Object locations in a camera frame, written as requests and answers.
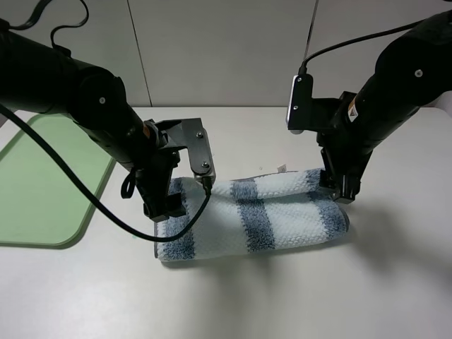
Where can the blue white striped towel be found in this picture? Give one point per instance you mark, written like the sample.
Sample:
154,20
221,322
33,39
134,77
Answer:
270,212

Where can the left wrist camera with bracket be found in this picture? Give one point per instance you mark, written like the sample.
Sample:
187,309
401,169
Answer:
198,147

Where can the green plastic tray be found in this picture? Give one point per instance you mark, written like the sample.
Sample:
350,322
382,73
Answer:
40,206

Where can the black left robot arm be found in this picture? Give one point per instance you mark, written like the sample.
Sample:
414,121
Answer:
44,80

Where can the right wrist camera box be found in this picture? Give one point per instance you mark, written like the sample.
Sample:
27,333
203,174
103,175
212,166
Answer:
300,104

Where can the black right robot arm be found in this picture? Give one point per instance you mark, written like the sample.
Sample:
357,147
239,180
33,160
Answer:
411,72

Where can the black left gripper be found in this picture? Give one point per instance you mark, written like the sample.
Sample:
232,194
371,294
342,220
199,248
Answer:
157,156

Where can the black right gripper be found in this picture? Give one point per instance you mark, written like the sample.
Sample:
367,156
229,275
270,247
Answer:
344,160

